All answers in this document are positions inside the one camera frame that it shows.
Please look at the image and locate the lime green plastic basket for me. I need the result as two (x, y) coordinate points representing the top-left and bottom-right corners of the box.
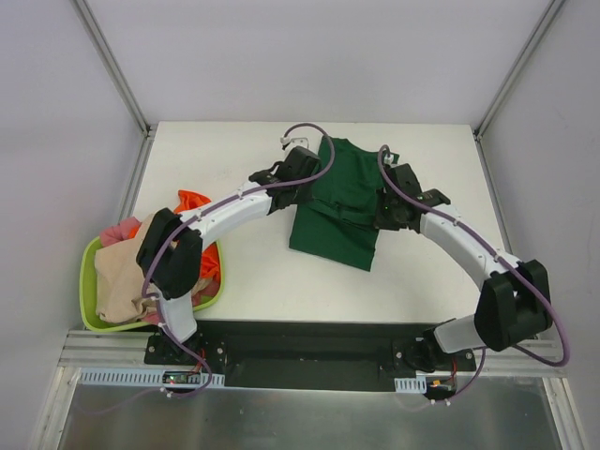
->
(78, 227), (227, 333)

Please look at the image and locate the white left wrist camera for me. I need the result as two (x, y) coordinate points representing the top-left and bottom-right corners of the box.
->
(279, 136), (309, 151)

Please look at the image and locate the aluminium front rail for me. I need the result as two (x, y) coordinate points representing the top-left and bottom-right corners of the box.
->
(58, 330), (566, 378)

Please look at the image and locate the white cable duct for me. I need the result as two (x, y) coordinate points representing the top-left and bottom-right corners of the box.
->
(394, 376), (428, 395)
(79, 367), (225, 390)

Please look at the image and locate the orange t-shirt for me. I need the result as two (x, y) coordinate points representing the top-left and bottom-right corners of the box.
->
(120, 189), (221, 283)

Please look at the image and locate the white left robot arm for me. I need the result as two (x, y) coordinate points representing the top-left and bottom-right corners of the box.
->
(136, 146), (321, 365)

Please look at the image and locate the left aluminium frame post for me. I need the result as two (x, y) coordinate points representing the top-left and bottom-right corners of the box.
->
(69, 0), (151, 138)

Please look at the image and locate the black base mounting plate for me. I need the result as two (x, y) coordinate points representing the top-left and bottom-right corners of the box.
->
(88, 314), (484, 391)

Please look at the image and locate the right white cable duct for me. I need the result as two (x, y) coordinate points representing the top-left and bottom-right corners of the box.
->
(394, 376), (428, 395)

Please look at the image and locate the right aluminium frame post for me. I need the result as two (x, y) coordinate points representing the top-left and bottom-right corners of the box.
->
(473, 0), (568, 142)

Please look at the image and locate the left white cable duct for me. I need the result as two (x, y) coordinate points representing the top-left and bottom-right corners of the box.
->
(79, 367), (225, 390)

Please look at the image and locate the pink t-shirt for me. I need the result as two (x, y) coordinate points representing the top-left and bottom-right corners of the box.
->
(95, 216), (221, 324)

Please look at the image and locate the aluminium frame post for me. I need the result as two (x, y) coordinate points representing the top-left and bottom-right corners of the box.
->
(473, 0), (568, 142)
(69, 0), (151, 138)

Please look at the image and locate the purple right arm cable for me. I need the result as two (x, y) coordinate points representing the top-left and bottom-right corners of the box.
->
(377, 143), (572, 412)

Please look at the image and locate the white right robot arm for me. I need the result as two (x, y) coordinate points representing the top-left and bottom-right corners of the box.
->
(374, 164), (553, 370)

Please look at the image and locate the beige t-shirt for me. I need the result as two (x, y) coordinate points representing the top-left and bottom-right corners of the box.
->
(94, 218), (158, 325)

